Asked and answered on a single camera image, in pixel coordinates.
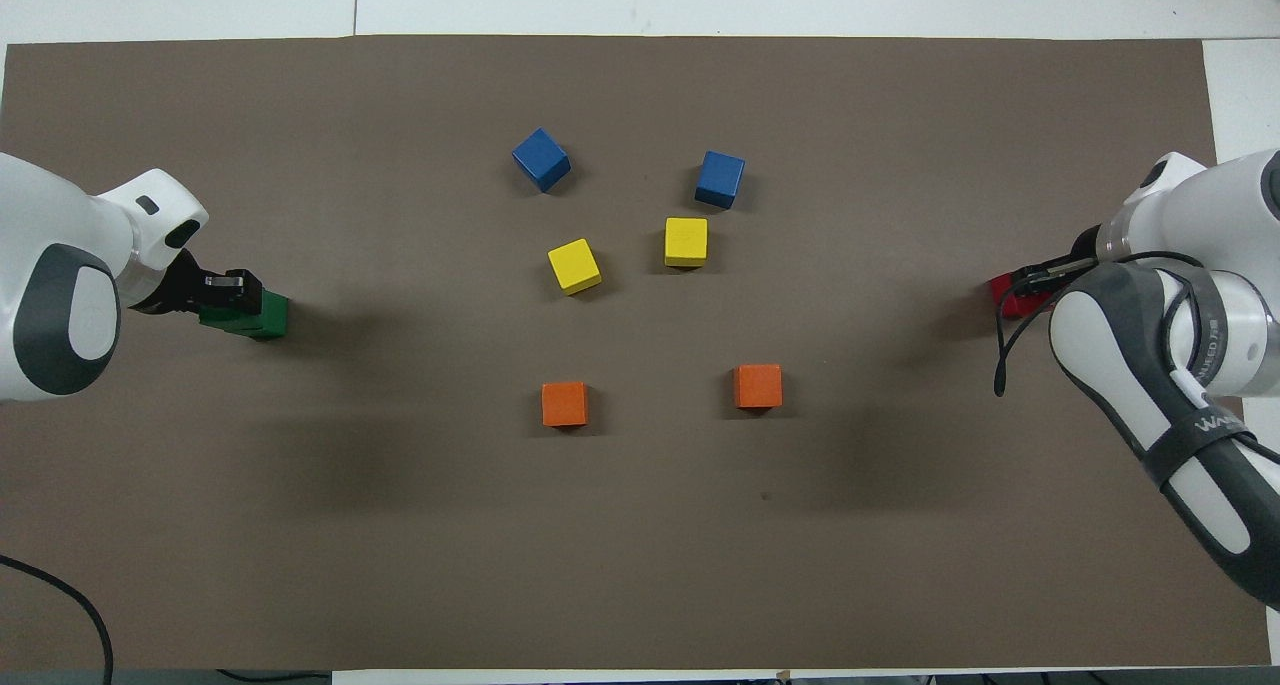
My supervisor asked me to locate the black floor cable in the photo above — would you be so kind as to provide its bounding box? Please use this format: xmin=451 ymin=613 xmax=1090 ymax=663
xmin=215 ymin=669 xmax=331 ymax=685

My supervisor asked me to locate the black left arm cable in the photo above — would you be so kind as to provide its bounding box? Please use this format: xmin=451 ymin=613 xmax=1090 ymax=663
xmin=0 ymin=553 xmax=114 ymax=685

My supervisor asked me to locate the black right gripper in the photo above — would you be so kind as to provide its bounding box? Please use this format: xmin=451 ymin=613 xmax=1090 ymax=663
xmin=1012 ymin=223 xmax=1111 ymax=298

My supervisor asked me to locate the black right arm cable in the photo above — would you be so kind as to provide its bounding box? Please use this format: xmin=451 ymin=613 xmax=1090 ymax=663
xmin=994 ymin=251 xmax=1206 ymax=398

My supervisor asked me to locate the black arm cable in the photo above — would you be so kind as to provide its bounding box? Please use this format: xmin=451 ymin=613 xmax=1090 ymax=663
xmin=0 ymin=553 xmax=114 ymax=685
xmin=994 ymin=251 xmax=1206 ymax=398

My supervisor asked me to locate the green wooden cube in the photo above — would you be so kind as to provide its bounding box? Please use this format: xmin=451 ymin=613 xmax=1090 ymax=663
xmin=198 ymin=305 xmax=263 ymax=332
xmin=228 ymin=295 xmax=290 ymax=342

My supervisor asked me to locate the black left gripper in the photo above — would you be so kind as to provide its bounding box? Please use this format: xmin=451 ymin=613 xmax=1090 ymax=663
xmin=130 ymin=248 xmax=263 ymax=316

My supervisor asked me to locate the blue wooden cube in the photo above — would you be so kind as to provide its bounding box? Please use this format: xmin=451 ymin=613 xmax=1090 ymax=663
xmin=512 ymin=128 xmax=572 ymax=194
xmin=694 ymin=150 xmax=747 ymax=211

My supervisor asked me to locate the orange wooden cube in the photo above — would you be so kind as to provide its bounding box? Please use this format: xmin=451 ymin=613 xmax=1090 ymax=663
xmin=733 ymin=364 xmax=784 ymax=410
xmin=541 ymin=381 xmax=590 ymax=429

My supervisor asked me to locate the brown table mat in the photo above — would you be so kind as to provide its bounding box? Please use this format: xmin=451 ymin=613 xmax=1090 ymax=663
xmin=0 ymin=33 xmax=1273 ymax=672

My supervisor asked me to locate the yellow wooden cube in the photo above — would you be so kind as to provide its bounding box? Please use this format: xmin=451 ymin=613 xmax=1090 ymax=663
xmin=664 ymin=217 xmax=710 ymax=269
xmin=547 ymin=238 xmax=604 ymax=296

